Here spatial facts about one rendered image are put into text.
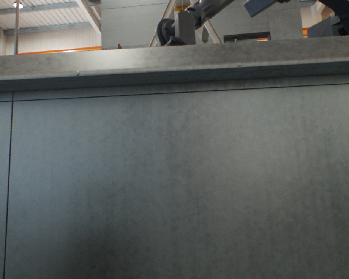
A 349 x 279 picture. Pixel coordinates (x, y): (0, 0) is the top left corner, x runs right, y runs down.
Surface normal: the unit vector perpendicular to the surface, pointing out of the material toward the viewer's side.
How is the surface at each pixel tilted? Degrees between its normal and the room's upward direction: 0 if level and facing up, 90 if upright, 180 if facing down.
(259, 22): 90
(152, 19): 90
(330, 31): 90
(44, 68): 67
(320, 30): 90
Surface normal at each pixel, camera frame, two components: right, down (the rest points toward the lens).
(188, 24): 0.51, -0.15
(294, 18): -0.10, -0.14
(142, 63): -0.05, -0.51
